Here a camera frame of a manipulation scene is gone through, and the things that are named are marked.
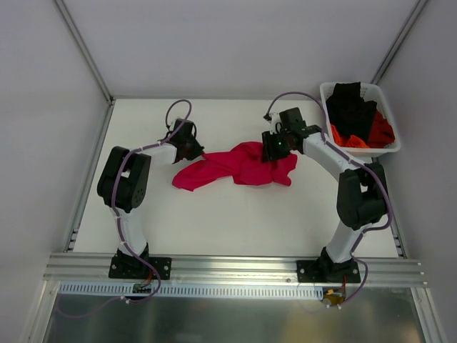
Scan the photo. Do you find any left aluminium frame post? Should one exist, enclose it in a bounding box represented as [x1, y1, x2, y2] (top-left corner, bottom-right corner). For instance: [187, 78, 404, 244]
[51, 0, 114, 104]

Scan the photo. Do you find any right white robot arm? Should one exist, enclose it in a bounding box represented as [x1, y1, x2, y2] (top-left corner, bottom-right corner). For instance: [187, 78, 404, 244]
[261, 107, 390, 283]

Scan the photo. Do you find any white plastic basket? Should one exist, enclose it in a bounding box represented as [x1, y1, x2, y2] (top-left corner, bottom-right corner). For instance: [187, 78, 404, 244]
[320, 82, 401, 157]

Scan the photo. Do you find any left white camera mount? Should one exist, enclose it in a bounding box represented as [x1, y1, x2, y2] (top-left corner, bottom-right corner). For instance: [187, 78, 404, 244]
[169, 118, 184, 132]

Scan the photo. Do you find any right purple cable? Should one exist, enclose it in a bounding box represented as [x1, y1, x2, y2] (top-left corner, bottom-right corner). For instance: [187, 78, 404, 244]
[263, 91, 396, 314]

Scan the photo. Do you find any white slotted cable duct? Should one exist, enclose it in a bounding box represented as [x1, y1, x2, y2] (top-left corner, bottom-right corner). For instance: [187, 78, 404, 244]
[59, 282, 323, 301]

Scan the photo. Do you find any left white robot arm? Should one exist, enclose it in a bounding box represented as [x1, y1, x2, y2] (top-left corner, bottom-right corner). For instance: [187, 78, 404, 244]
[96, 119, 204, 281]

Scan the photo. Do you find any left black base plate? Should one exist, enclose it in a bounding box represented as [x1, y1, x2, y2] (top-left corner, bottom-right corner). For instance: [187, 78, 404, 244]
[108, 254, 172, 280]

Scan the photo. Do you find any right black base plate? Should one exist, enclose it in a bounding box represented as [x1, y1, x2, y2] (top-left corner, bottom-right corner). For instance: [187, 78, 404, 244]
[296, 259, 361, 284]

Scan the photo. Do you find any orange t shirt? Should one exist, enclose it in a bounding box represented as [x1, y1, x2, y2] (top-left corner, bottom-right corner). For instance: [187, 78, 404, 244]
[331, 125, 369, 149]

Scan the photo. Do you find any aluminium mounting rail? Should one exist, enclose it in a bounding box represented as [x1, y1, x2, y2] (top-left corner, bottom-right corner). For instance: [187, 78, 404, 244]
[43, 253, 428, 288]

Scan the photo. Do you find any right aluminium frame post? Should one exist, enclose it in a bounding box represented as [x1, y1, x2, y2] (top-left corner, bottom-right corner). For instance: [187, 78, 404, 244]
[371, 0, 431, 84]

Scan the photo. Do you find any black t shirt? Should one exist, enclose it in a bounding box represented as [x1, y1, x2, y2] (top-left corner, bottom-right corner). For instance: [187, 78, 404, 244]
[326, 82, 377, 144]

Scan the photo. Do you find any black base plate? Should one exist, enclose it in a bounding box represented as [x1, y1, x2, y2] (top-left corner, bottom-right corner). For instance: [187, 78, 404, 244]
[296, 259, 361, 284]
[108, 254, 172, 280]

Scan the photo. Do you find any pink t shirt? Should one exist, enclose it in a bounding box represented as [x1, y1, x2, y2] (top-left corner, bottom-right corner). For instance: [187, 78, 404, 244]
[172, 141, 298, 192]

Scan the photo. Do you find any aluminium frame post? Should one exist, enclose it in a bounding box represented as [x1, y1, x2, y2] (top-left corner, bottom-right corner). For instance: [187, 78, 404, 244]
[371, 0, 431, 84]
[51, 0, 114, 104]

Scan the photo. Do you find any red t shirt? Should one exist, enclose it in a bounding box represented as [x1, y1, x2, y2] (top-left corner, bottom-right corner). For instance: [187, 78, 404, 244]
[367, 111, 395, 149]

